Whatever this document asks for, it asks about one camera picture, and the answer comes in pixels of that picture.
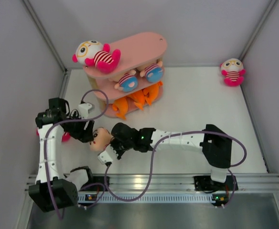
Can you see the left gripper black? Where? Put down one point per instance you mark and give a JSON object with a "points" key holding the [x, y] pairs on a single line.
{"points": [[85, 136]]}

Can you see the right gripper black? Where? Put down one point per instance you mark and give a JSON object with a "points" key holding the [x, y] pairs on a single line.
{"points": [[113, 144]]}

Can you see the white pink plush with glasses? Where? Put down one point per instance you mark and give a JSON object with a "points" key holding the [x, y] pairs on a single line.
{"points": [[95, 54], [65, 137], [233, 72]]}

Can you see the boy plush blue pants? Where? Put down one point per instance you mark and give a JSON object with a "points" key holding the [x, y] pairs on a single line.
{"points": [[101, 138], [152, 71], [125, 82]]}

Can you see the orange fish plush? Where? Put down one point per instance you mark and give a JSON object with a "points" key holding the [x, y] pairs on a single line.
{"points": [[138, 99], [121, 107], [152, 92]]}

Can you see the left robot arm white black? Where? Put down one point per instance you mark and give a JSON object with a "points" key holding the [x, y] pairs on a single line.
{"points": [[52, 190]]}

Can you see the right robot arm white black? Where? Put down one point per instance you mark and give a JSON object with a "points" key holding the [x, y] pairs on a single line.
{"points": [[212, 142]]}

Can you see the pink three-tier wooden shelf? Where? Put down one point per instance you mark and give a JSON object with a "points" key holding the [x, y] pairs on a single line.
{"points": [[136, 50]]}

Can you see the left controller board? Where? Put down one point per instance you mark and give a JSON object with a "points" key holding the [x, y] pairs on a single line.
{"points": [[91, 197]]}

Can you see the controller board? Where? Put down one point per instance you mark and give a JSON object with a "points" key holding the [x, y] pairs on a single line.
{"points": [[91, 197], [219, 200]]}

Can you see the right controller board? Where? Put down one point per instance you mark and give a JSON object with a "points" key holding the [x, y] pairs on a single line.
{"points": [[219, 200]]}

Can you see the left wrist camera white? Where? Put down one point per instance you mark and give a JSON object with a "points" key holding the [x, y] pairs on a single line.
{"points": [[85, 109]]}

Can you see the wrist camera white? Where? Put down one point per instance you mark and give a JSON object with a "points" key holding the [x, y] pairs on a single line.
{"points": [[107, 156], [85, 109]]}

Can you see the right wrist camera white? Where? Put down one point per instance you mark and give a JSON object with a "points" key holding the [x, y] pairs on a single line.
{"points": [[107, 156]]}

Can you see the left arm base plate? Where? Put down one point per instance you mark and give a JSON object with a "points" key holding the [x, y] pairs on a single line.
{"points": [[98, 179]]}

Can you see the aluminium rail front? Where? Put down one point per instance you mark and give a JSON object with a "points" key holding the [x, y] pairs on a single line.
{"points": [[135, 183]]}

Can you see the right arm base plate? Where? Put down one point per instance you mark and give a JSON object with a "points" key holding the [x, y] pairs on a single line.
{"points": [[207, 185]]}

